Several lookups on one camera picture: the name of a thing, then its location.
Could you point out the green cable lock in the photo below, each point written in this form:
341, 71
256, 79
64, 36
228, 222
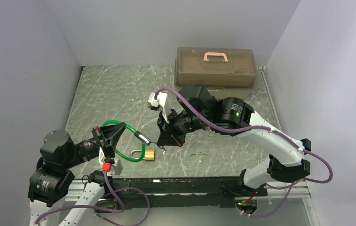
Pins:
144, 140

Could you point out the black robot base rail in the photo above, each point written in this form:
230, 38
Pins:
223, 191

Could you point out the brown plastic toolbox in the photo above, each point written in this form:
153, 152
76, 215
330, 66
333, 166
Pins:
225, 72

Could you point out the silver key bunch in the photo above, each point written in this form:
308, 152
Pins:
197, 153

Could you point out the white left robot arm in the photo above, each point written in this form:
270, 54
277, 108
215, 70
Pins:
49, 184

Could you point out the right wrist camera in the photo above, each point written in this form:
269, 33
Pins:
160, 103

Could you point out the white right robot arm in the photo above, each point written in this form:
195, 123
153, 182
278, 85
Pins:
233, 117

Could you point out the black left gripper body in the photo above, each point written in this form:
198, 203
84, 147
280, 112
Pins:
101, 140

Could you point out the brass padlock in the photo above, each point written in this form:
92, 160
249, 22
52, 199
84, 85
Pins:
148, 154

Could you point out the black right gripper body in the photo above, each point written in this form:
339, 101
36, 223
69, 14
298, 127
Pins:
180, 124

